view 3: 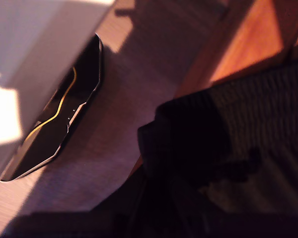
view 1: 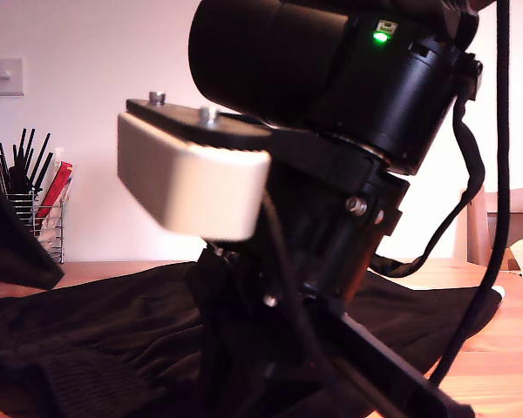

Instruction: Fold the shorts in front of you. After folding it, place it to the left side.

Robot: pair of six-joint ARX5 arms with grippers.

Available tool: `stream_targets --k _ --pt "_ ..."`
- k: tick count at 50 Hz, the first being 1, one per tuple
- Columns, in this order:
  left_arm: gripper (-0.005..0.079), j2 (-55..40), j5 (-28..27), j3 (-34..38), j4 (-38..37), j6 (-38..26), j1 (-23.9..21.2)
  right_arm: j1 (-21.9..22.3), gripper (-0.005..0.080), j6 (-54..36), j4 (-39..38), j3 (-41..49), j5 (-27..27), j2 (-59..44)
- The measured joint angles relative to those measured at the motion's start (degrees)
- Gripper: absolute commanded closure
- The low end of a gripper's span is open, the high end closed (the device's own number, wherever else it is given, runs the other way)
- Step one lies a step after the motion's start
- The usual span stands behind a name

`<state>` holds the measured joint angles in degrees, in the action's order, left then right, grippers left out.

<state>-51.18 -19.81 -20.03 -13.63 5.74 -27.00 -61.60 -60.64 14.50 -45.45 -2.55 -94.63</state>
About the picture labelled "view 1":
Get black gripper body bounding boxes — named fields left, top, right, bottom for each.
left=200, top=167, right=474, bottom=418

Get chrome wire utensil caddy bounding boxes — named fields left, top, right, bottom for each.
left=6, top=191, right=66, bottom=266

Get long black cable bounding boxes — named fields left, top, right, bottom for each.
left=429, top=0, right=512, bottom=388

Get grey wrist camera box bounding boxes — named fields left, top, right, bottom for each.
left=116, top=90, right=371, bottom=241

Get red paper packet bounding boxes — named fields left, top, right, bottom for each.
left=35, top=160, right=76, bottom=220

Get white wall light switch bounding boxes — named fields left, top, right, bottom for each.
left=0, top=57, right=25, bottom=97

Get black shorts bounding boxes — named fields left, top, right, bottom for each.
left=0, top=260, right=506, bottom=418

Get white plastic wrapper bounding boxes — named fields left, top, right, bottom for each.
left=37, top=211, right=65, bottom=255

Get thin black cable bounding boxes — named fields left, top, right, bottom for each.
left=261, top=195, right=328, bottom=371

